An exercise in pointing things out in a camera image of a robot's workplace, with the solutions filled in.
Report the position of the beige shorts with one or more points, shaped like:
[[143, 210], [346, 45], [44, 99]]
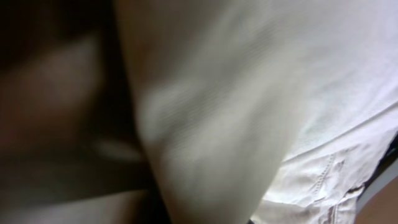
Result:
[[258, 110]]

